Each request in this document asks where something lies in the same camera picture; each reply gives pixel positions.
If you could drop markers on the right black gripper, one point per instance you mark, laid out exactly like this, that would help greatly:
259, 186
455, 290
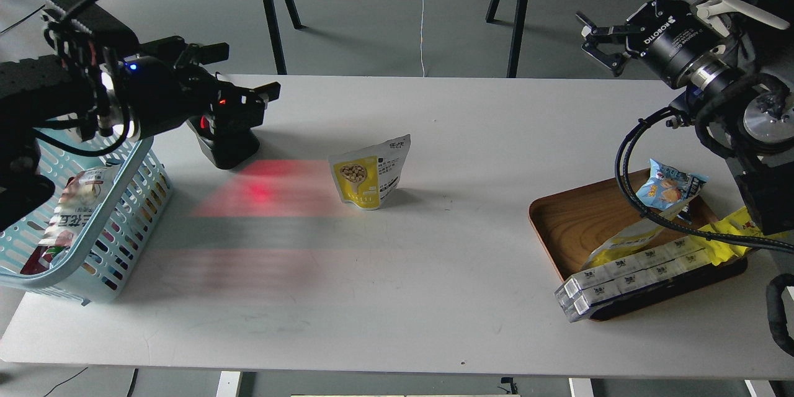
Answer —
669, 39

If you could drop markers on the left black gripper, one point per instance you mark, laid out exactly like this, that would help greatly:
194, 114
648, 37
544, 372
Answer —
165, 84

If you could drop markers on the yellow white snack pouch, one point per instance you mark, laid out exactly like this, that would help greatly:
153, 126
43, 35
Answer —
365, 177

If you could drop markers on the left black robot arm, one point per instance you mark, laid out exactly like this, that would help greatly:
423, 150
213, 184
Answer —
101, 87

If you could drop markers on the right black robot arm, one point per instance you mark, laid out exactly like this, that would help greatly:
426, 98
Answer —
743, 118

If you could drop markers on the light blue plastic basket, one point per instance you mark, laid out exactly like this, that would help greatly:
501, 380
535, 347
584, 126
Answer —
108, 243

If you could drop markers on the red white snack bag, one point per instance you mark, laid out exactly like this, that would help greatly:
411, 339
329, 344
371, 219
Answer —
78, 202

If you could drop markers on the white boxed snack pack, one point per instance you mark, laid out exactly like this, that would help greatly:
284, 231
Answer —
597, 287

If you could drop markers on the black barcode scanner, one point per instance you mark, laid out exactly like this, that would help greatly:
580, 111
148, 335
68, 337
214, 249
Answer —
224, 151

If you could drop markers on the black trestle table legs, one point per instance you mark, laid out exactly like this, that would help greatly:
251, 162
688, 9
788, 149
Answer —
435, 38

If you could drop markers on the blue chip bag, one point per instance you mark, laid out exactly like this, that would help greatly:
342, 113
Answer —
668, 186

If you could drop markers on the brown wooden tray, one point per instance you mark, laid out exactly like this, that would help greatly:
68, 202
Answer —
573, 223

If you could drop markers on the yellow white flat pouch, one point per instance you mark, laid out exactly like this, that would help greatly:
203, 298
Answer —
632, 239

